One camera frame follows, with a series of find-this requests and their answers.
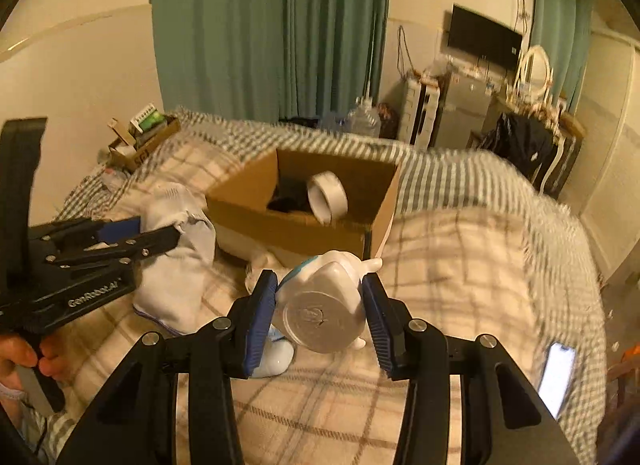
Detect person's left hand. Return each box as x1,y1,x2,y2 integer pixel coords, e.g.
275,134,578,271
0,333,70,390

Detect open cardboard box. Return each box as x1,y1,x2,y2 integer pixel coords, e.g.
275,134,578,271
206,148,400,267

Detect green curtain large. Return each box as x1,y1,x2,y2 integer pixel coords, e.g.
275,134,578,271
150,0,388,123

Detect green checkered bedsheet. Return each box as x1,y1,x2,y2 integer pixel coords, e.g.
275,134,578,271
60,109,605,464

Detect white tape roll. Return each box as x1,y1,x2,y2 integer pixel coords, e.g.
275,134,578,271
307,172,348,225

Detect clear water jug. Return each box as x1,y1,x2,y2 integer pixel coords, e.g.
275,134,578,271
345,97,381,138

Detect small cardboard box with items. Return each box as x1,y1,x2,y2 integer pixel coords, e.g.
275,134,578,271
107,113,181,173

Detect white socks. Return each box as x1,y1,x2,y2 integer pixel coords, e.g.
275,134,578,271
134,184,216,335

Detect silver mini fridge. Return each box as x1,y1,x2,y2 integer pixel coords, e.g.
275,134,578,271
430,71,491,150

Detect white sliding wardrobe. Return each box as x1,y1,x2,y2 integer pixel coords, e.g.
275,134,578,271
560,29,639,280

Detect black jacket on chair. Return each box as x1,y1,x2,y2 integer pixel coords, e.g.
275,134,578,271
480,113,559,191

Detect smartphone with lit screen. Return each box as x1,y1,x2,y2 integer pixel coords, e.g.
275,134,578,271
538,343,576,419

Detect white suitcase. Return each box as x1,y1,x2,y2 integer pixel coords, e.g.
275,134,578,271
397,76,440,148

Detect green white book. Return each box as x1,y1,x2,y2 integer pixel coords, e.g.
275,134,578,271
128,103,165,137

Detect oval white vanity mirror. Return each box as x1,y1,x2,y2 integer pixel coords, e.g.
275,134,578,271
513,45,553,104

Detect plastic bag on bed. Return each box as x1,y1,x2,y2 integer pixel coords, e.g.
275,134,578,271
100,167,129,193

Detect wall mounted black television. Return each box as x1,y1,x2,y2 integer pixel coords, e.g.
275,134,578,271
447,5,523,72

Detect green curtain by window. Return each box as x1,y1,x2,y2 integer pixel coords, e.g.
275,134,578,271
530,0,593,114

